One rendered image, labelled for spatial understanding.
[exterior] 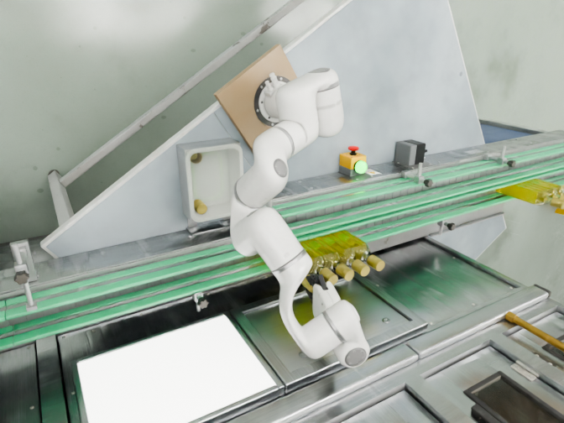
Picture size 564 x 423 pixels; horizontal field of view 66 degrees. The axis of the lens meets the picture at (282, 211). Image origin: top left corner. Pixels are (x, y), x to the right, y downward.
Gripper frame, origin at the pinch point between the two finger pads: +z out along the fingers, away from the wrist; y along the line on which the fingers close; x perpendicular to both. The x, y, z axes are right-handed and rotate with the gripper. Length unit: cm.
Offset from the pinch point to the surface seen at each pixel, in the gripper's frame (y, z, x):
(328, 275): 1.9, 1.2, -4.9
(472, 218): -13, 52, -93
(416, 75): 48, 57, -60
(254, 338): -11.7, -2.7, 17.3
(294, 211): 13.9, 20.6, -0.6
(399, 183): 13, 36, -45
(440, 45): 58, 60, -70
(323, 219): 6.2, 28.5, -13.2
